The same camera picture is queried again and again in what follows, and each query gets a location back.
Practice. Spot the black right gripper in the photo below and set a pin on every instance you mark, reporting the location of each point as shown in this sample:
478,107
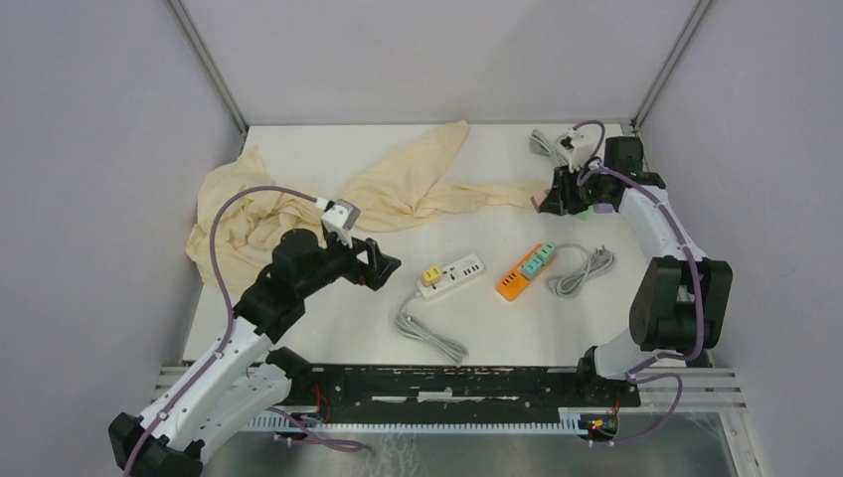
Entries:
561,200

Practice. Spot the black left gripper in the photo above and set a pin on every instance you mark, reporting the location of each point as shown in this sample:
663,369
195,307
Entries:
375,272

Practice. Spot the yellow plug adapter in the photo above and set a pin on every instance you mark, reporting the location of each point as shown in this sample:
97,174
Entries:
431,276

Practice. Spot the purple power strip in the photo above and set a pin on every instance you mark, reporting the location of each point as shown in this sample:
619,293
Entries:
604,208

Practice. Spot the white power strip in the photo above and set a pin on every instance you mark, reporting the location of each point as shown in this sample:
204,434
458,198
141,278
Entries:
456,274

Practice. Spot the pink plug adapter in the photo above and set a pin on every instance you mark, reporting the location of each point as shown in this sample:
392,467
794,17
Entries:
539,200

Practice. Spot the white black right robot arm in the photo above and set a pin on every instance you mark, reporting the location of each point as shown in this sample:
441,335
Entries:
679,308

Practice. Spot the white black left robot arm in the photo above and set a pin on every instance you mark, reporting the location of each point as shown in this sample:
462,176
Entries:
178,434

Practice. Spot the orange power strip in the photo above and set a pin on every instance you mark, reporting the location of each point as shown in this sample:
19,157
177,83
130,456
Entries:
513,284

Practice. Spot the cream yellow cloth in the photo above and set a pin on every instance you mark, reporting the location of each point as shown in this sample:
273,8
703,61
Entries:
240,218

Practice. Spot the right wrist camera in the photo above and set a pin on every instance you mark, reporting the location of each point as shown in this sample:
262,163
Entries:
574,149

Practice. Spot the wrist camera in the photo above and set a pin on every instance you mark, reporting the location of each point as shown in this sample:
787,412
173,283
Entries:
339,218
574,149

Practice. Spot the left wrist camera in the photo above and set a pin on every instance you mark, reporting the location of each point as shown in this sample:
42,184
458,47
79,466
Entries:
339,218

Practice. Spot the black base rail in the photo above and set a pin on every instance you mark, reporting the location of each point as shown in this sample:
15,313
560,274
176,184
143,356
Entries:
393,394

